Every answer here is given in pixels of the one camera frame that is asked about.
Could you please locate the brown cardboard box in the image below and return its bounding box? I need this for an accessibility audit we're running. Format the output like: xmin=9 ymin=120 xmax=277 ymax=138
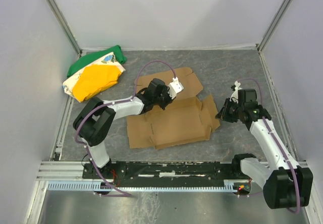
xmin=127 ymin=67 xmax=220 ymax=149

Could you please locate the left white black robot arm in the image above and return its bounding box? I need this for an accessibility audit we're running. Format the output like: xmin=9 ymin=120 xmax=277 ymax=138
xmin=73 ymin=78 xmax=183 ymax=169

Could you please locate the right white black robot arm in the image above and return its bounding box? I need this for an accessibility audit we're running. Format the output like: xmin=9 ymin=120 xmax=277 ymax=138
xmin=216 ymin=86 xmax=313 ymax=214

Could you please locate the white patterned cloth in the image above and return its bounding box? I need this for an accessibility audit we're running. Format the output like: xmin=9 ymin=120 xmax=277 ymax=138
xmin=63 ymin=52 xmax=125 ymax=98

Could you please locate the yellow cloth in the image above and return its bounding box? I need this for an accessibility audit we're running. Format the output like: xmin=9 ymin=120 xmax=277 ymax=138
xmin=72 ymin=65 xmax=122 ymax=102

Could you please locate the green cloth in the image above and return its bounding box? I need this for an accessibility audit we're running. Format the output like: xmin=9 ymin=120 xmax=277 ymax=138
xmin=67 ymin=45 xmax=127 ymax=78

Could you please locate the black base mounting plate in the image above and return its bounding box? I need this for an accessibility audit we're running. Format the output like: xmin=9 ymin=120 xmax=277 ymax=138
xmin=82 ymin=161 xmax=250 ymax=188

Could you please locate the metal front shelf sheet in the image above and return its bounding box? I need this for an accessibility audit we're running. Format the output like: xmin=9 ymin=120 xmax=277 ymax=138
xmin=38 ymin=191 xmax=309 ymax=223

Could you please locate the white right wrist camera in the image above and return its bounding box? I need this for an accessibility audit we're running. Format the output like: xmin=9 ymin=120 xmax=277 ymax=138
xmin=230 ymin=81 xmax=241 ymax=103

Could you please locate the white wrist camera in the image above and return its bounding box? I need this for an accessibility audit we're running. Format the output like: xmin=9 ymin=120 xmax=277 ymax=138
xmin=168 ymin=77 xmax=184 ymax=99
xmin=230 ymin=81 xmax=241 ymax=103

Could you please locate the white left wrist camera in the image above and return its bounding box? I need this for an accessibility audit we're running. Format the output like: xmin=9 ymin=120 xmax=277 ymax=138
xmin=168 ymin=77 xmax=184 ymax=99

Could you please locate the light blue cable duct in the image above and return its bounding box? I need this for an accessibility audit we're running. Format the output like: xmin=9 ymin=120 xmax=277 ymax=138
xmin=47 ymin=181 xmax=237 ymax=193

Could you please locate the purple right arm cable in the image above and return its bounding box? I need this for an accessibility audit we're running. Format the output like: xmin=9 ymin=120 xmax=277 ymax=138
xmin=238 ymin=79 xmax=302 ymax=214

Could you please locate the right aluminium corner post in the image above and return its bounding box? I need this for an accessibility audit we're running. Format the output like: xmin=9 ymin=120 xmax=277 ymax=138
xmin=257 ymin=0 xmax=292 ymax=53

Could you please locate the aluminium corner post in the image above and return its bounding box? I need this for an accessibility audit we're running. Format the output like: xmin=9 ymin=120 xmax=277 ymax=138
xmin=46 ymin=0 xmax=82 ymax=55
xmin=257 ymin=0 xmax=292 ymax=53

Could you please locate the aluminium front rail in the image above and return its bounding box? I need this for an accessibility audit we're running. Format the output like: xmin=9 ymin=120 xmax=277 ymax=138
xmin=37 ymin=157 xmax=292 ymax=183

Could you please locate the left aluminium corner post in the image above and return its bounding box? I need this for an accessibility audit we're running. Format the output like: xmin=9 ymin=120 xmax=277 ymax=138
xmin=46 ymin=0 xmax=82 ymax=55

